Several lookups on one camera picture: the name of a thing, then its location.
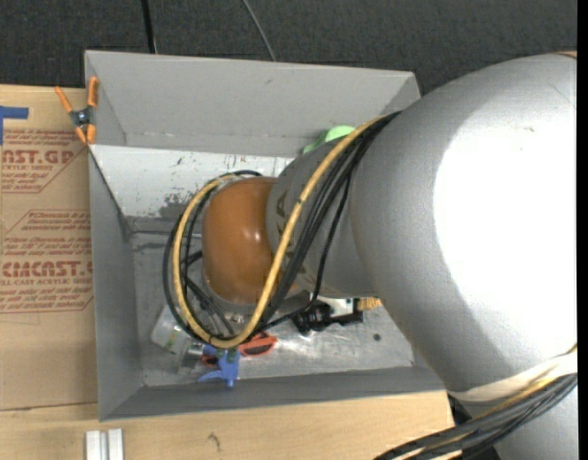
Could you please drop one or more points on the orange sunglasses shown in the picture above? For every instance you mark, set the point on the orange sunglasses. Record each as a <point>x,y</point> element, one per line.
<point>259,346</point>

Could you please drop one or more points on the black cylinder on white bracket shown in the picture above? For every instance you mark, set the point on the black cylinder on white bracket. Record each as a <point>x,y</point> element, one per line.
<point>318,318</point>

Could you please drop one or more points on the grey metal bin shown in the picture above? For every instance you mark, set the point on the grey metal bin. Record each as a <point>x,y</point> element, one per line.
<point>188,108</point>

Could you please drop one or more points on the brown cardboard board red print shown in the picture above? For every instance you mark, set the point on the brown cardboard board red print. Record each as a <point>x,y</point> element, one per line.
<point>40,257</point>

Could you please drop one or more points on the light green soft toy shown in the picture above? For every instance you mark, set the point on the light green soft toy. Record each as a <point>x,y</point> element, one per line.
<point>334,133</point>

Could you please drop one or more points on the blue spray bottle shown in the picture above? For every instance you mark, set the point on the blue spray bottle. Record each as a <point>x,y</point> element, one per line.
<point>228,368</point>

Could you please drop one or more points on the clear plastic bottle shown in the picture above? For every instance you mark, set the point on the clear plastic bottle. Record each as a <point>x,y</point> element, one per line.
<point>167,329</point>

